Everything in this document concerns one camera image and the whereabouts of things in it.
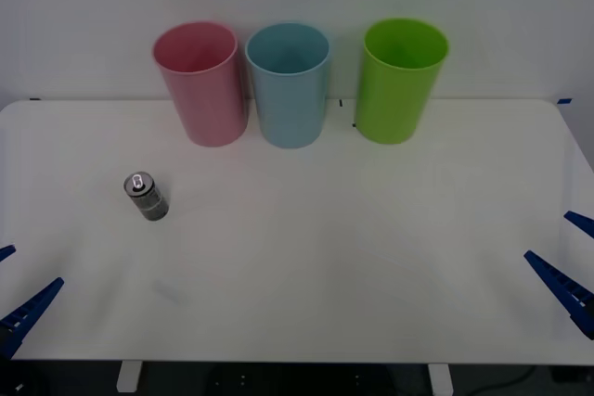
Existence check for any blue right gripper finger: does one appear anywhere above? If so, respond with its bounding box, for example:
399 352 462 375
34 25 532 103
562 211 594 240
523 250 594 341

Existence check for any black drink can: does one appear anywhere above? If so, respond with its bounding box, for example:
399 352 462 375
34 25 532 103
123 172 170 224

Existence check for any white table leg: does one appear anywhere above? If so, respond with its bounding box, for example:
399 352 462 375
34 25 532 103
115 361 143 393
426 363 454 396

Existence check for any green plastic waste bin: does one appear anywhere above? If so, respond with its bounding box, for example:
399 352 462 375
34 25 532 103
354 17 451 146

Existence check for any pink plastic waste bin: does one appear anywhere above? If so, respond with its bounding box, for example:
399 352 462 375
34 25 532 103
151 20 248 148

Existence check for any pale blue plastic waste bin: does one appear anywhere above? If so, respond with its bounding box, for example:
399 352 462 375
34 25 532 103
244 20 333 149

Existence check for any black floor cable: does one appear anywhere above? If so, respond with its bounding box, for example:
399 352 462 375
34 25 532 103
457 364 536 391

